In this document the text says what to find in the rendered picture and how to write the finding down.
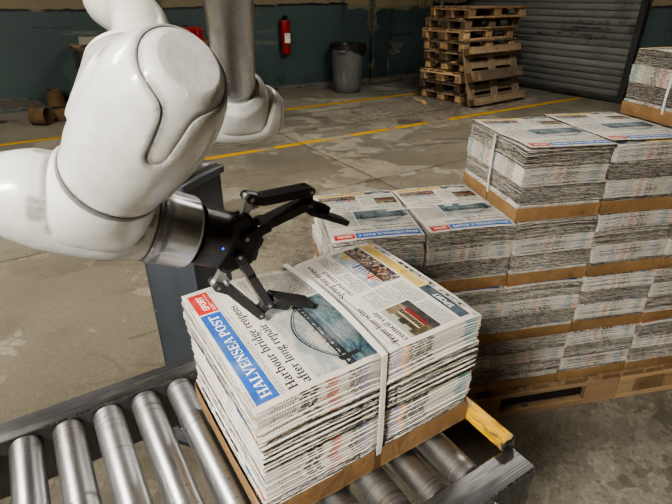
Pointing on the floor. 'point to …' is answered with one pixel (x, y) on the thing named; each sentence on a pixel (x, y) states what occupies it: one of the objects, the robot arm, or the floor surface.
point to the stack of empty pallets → (473, 16)
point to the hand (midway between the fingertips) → (320, 260)
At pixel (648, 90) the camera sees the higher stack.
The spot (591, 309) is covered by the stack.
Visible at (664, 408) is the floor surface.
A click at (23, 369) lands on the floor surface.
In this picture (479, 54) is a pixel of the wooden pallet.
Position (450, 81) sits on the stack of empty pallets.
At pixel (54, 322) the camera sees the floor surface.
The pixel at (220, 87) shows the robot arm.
